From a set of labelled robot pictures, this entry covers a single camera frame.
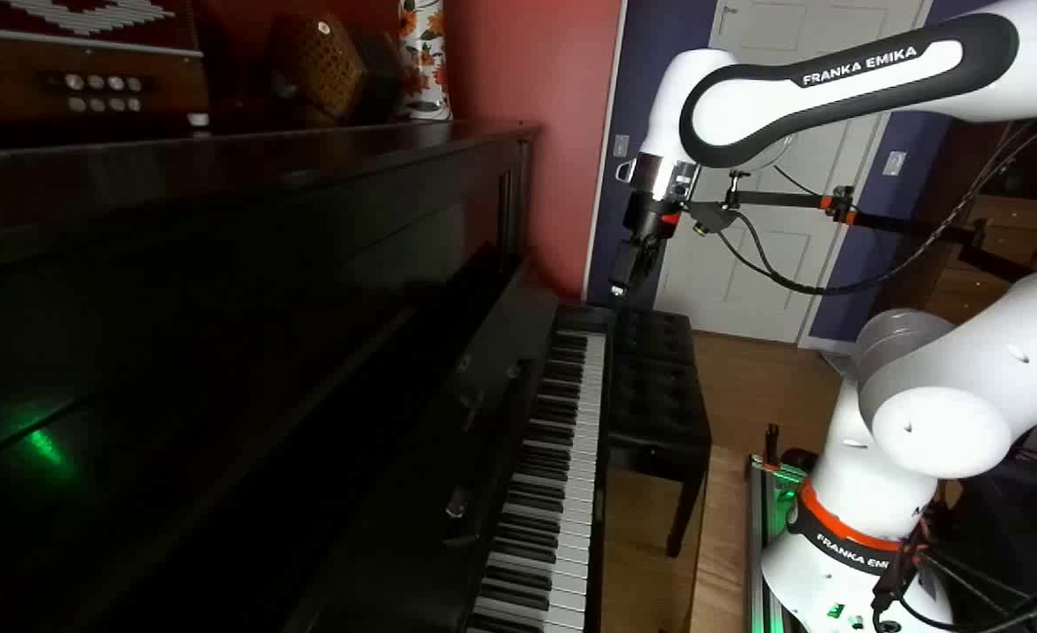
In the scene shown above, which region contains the green metal base frame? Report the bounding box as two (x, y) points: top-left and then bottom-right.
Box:
(740, 421), (812, 633)

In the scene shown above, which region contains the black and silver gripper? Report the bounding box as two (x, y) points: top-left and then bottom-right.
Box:
(607, 150), (703, 302)

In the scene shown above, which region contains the black tufted piano bench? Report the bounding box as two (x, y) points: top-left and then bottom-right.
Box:
(602, 307), (712, 564)

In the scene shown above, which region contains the brown accordion with white buttons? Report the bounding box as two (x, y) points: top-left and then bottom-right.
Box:
(0, 0), (214, 150)

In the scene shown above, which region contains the white and orange patterned vase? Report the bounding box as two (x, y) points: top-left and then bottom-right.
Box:
(395, 0), (456, 128)

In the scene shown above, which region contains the brown wooden cabinet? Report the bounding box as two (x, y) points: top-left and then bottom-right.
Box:
(890, 112), (1037, 334)

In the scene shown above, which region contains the black upright piano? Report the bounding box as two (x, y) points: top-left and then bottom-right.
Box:
(0, 116), (623, 633)

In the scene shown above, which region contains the black looping cable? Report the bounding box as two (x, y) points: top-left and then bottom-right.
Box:
(711, 116), (1037, 300)

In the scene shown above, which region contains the brown wicker basket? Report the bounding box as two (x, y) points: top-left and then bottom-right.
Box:
(260, 8), (376, 128)

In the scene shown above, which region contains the white panel door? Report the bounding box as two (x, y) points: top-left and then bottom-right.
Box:
(649, 0), (938, 350)

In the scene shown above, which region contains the black cable bundle at base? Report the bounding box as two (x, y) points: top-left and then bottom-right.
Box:
(869, 521), (1037, 633)

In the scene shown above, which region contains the black rod with orange clamps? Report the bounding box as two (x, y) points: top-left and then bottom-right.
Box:
(686, 169), (1037, 282)

